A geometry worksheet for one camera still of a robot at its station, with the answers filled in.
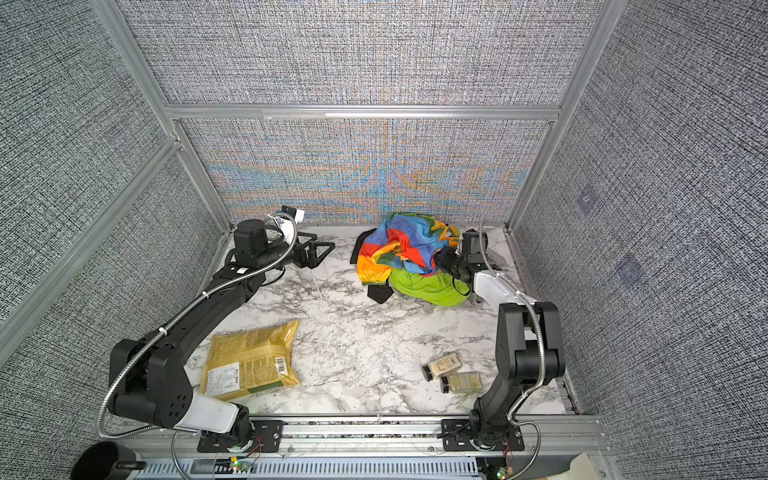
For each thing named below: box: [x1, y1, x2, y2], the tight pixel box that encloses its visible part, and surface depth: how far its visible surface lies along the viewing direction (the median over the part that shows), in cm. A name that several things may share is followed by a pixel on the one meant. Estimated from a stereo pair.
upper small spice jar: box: [421, 353, 462, 382], surface depth 83 cm
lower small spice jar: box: [440, 372, 483, 394], surface depth 80 cm
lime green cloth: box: [388, 267, 471, 307], surface depth 96 cm
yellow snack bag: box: [200, 320, 301, 400], surface depth 80 cm
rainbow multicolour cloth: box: [357, 214, 462, 285], surface depth 100 cm
